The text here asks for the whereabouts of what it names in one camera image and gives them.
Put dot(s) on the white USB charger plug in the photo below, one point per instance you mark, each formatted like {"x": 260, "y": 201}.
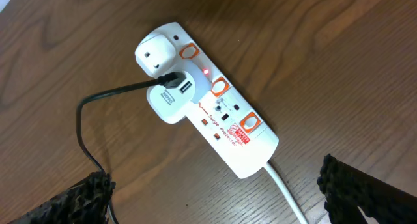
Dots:
{"x": 171, "y": 104}

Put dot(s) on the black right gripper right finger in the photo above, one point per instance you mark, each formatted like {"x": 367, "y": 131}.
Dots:
{"x": 352, "y": 196}

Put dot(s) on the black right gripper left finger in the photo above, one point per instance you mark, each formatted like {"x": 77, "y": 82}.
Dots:
{"x": 86, "y": 202}

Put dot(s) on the white travel adapter plug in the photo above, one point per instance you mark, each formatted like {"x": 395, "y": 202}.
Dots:
{"x": 155, "y": 55}

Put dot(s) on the white power strip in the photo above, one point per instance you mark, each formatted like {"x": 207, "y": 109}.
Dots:
{"x": 223, "y": 116}

